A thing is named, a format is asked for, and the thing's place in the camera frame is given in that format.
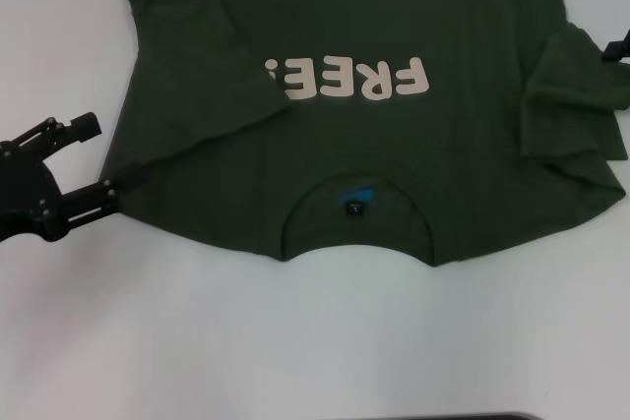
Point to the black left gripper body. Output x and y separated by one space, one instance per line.
29 194

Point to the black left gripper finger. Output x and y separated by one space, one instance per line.
74 131
91 201

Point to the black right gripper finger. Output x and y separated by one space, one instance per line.
616 51

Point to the dark green FREE t-shirt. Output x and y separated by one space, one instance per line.
344 7

